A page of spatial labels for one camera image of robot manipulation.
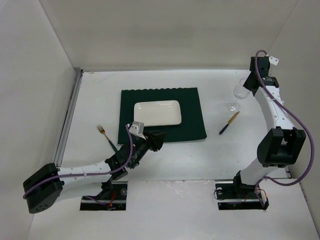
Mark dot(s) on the dark green cloth placemat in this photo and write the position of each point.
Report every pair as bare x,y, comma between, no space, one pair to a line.
192,127

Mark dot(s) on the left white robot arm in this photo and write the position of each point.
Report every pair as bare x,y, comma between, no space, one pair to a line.
51,184

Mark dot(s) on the gold knife dark handle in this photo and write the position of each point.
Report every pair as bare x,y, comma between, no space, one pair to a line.
228,123

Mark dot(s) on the white rectangular plate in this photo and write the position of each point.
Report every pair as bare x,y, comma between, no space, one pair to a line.
158,113

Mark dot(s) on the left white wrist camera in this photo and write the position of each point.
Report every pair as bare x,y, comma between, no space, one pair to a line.
137,129

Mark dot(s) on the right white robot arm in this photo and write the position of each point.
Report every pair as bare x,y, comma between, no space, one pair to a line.
283,142

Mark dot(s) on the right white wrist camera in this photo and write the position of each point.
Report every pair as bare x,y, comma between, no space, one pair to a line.
273,60

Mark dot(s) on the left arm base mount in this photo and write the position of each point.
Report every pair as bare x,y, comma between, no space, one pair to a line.
112,197

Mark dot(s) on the left aluminium rail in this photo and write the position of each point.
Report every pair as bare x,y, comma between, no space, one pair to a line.
58,158

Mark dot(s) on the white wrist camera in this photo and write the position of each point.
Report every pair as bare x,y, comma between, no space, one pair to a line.
273,60
137,129

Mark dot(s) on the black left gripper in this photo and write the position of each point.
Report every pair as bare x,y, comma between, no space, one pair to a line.
152,141

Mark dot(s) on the clear wine glass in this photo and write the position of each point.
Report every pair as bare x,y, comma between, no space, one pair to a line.
240,92

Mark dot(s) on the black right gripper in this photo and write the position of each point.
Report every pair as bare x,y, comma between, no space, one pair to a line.
250,83

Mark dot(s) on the gold fork dark handle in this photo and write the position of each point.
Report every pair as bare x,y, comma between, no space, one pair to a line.
103,132

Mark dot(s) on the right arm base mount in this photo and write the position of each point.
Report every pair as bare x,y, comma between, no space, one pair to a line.
234,195

